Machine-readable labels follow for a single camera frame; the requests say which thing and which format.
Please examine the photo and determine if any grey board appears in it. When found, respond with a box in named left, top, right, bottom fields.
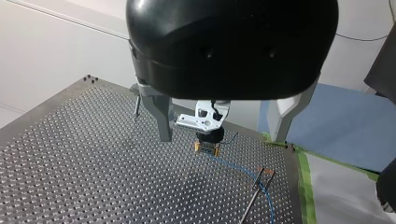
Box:
left=257, top=82, right=396, bottom=173

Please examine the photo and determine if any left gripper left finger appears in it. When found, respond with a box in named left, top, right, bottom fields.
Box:
left=129, top=82, right=175, bottom=143

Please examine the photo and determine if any black panel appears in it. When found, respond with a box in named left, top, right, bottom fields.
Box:
left=363, top=23, right=396, bottom=106

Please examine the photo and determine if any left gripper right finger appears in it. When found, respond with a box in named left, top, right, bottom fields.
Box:
left=266, top=77, right=320, bottom=143

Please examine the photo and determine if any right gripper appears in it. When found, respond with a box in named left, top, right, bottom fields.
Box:
left=193, top=126, right=225, bottom=157

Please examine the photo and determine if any blue cable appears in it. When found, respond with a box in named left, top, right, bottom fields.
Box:
left=199, top=133, right=276, bottom=224

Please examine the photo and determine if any metal post with orange clip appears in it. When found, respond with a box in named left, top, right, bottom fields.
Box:
left=238, top=166, right=276, bottom=224

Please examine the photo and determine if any black cable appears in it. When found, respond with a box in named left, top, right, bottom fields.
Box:
left=335, top=0, right=396, bottom=43

